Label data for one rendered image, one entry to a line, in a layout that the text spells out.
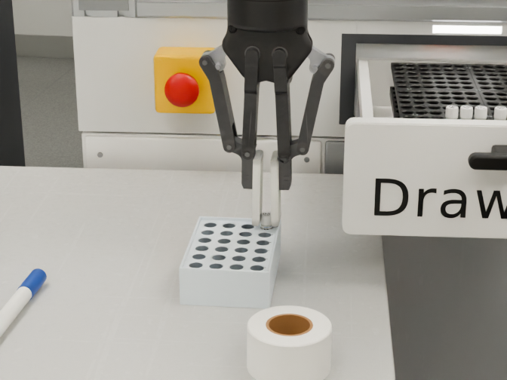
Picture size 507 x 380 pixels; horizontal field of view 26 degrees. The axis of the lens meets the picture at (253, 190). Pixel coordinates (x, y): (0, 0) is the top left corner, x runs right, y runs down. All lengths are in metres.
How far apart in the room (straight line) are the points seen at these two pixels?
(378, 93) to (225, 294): 0.43
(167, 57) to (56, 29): 3.66
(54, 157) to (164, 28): 2.39
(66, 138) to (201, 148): 2.53
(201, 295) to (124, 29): 0.43
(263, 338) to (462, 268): 0.58
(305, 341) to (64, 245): 0.37
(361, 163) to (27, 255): 0.36
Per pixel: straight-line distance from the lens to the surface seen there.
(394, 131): 1.00
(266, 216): 1.09
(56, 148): 3.79
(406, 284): 1.43
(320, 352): 0.89
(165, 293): 1.05
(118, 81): 1.36
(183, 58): 1.29
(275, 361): 0.89
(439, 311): 1.45
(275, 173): 1.06
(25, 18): 4.98
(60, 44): 4.94
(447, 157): 1.01
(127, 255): 1.13
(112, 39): 1.35
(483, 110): 1.11
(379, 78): 1.35
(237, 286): 1.01
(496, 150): 0.99
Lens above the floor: 1.23
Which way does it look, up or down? 21 degrees down
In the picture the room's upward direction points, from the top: straight up
